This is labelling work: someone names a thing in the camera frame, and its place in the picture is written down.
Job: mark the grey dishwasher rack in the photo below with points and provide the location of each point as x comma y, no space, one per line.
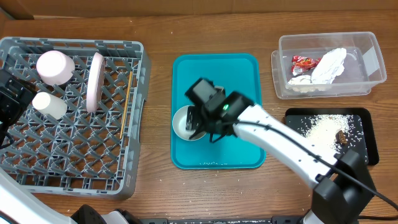
81,153

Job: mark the small white tissue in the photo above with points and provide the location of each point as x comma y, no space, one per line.
300,80

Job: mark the wooden chopstick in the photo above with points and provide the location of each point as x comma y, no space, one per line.
126,105

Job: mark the white paper cup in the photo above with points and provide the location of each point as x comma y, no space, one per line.
46,104

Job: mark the teal plastic tray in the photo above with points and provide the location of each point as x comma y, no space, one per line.
234,72

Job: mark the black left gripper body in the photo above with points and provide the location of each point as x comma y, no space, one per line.
12,109

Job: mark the clear plastic bin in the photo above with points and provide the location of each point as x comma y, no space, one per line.
363,65

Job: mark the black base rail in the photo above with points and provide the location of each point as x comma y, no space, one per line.
286,219

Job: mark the pink shallow bowl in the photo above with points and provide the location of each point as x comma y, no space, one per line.
55,68

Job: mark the white rice pile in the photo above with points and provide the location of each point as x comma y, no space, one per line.
324,130

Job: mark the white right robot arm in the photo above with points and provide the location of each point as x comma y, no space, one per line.
341,183

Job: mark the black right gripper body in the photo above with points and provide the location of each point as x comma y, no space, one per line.
197,118

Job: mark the black plastic tray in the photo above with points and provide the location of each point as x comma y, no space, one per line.
361,137

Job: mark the red snack wrapper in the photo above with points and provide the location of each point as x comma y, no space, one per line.
302,64

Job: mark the grey bowl with rice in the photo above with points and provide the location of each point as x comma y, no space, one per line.
179,125

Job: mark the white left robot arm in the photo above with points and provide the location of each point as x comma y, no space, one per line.
17,204

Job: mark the brown food piece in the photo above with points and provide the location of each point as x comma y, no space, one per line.
341,138

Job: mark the white round plate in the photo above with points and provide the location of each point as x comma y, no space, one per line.
95,82

